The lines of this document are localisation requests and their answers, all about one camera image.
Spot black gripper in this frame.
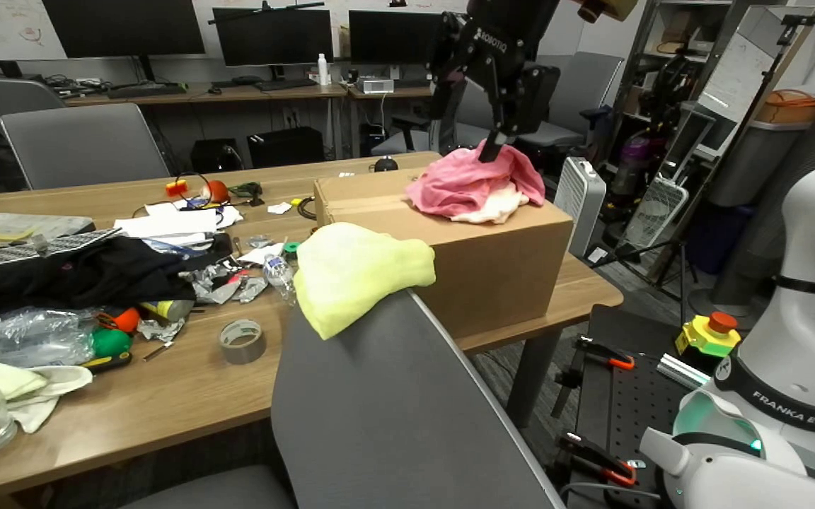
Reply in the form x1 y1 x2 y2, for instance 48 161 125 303
430 0 562 166

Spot pink shirt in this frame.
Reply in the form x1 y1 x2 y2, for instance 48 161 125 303
403 143 548 226

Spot peach shirt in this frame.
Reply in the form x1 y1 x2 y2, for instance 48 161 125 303
447 181 534 229

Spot yellow shirt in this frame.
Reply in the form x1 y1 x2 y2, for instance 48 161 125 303
289 218 437 342

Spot large cardboard box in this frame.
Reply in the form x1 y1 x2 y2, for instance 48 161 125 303
310 166 576 339

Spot black computer monitor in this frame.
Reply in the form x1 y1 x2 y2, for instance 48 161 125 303
38 0 208 61
208 6 337 67
344 6 449 67

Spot white bottle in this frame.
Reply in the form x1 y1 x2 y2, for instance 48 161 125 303
314 47 337 91

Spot black bag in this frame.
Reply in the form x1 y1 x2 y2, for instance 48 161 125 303
186 134 245 175
245 125 327 171

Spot white standing appliance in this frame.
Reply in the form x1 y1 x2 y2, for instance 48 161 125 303
623 171 694 250

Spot dark green clip toy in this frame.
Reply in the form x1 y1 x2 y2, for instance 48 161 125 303
228 177 268 208

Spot orange ball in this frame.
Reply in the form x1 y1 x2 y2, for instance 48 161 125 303
201 175 232 205

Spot orange black clamp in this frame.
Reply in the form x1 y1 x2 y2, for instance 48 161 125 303
568 330 637 372
555 430 647 492

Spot grey bin with orange lid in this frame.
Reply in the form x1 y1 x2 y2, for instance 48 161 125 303
708 88 815 212

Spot white paper sheets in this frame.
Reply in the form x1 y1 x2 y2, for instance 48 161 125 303
111 199 245 255

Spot yellow red emergency stop button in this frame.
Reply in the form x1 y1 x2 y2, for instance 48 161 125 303
674 308 744 361

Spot grey tape roll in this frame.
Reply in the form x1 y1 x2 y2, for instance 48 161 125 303
215 314 268 368

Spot black cloth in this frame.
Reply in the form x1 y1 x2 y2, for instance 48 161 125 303
0 231 232 328

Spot green toy ball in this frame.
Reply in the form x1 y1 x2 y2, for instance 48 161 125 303
87 322 137 368

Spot grey folded cloth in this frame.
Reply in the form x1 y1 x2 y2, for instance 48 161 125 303
0 208 99 246

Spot clear plastic bag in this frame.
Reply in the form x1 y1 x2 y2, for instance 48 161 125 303
0 303 101 369

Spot cream cloth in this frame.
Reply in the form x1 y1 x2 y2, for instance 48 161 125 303
0 330 95 437

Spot wall whiteboard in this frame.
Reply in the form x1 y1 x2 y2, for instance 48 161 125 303
0 0 70 61

